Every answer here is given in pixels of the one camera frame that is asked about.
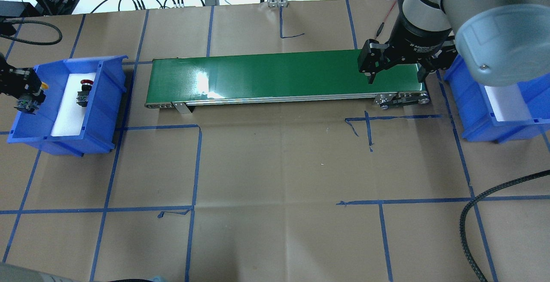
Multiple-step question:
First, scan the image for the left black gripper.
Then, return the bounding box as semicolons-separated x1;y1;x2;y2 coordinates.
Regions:
0;54;46;103

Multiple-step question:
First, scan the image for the black braided cable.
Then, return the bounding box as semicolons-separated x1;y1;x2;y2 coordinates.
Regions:
459;171;550;282

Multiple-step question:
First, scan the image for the white foam pad right bin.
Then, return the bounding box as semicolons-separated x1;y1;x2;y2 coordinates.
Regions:
484;84;532;122

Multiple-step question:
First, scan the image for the left blue bin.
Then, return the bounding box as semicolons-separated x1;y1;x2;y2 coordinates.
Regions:
6;55;126;157

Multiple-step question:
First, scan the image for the white foam pad bin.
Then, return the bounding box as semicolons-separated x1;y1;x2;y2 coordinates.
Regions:
50;72;96;137
484;84;532;122

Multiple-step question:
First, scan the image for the yellow push button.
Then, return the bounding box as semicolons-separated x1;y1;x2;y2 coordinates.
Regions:
14;82;49;115

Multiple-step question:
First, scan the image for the white foam pad left bin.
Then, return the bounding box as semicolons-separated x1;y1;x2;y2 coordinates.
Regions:
50;72;96;137

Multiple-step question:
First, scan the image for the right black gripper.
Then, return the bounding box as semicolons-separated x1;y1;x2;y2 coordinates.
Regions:
357;13;456;84

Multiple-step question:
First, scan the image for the red push button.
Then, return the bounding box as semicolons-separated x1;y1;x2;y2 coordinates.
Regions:
76;80;94;107

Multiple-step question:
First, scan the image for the green conveyor belt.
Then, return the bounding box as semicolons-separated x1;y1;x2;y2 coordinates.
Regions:
144;49;431;114

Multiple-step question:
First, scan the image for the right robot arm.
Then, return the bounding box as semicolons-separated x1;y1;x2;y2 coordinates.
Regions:
357;0;550;87

